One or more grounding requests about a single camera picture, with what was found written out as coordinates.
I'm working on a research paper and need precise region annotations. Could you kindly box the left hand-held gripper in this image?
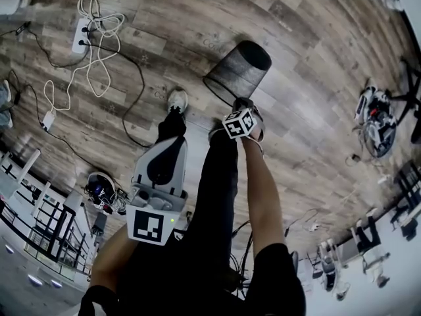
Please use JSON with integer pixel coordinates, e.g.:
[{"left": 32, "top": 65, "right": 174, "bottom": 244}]
[{"left": 126, "top": 136, "right": 189, "bottom": 246}]

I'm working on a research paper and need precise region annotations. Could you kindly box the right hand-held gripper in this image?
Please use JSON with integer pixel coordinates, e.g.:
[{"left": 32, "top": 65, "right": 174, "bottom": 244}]
[{"left": 222, "top": 97, "right": 266, "bottom": 144}]

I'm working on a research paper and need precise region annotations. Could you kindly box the black mesh waste bin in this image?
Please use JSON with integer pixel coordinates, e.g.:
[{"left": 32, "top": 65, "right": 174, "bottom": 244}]
[{"left": 202, "top": 40, "right": 273, "bottom": 108}]

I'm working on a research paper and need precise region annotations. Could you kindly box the person's left forearm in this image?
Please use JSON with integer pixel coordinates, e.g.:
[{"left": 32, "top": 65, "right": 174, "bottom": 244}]
[{"left": 89, "top": 228, "right": 139, "bottom": 296}]

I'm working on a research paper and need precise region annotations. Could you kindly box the person's right forearm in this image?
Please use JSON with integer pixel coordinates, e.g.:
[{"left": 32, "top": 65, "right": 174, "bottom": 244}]
[{"left": 241, "top": 138, "right": 287, "bottom": 259}]

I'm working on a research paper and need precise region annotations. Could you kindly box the person's black clothing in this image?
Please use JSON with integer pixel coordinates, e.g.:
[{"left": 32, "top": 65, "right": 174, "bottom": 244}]
[{"left": 77, "top": 112, "right": 307, "bottom": 316}]

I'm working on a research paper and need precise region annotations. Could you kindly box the black metal rack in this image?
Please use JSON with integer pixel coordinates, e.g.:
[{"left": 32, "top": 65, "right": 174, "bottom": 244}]
[{"left": 0, "top": 189, "right": 93, "bottom": 276}]

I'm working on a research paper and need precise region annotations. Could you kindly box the white power adapter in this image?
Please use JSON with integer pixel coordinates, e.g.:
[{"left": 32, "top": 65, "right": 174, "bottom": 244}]
[{"left": 41, "top": 110, "right": 57, "bottom": 132}]

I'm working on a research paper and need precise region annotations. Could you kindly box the white power strip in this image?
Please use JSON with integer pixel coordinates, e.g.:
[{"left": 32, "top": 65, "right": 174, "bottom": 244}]
[{"left": 71, "top": 18, "right": 90, "bottom": 54}]

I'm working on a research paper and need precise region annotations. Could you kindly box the black office chair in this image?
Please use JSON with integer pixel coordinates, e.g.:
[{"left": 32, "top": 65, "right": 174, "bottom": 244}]
[{"left": 387, "top": 56, "right": 421, "bottom": 144}]

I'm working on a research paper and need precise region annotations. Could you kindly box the white helmet with cables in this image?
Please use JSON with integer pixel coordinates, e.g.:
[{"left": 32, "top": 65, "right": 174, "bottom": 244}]
[{"left": 84, "top": 172, "right": 128, "bottom": 215}]

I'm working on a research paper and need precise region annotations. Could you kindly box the long curved black cable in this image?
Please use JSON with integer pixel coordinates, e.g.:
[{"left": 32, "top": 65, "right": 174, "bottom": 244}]
[{"left": 84, "top": 41, "right": 155, "bottom": 148}]

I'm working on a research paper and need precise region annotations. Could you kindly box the looped white adapter cable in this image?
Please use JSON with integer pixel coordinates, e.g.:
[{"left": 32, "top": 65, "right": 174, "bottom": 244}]
[{"left": 43, "top": 11, "right": 126, "bottom": 113}]

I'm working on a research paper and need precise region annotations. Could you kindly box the thin black cable with brick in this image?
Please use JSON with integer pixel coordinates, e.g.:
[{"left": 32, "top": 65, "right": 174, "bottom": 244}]
[{"left": 8, "top": 69, "right": 96, "bottom": 177}]

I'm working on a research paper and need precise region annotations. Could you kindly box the black cable with small adapter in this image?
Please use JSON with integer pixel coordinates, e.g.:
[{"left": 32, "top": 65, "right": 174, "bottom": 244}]
[{"left": 0, "top": 21, "right": 89, "bottom": 68}]

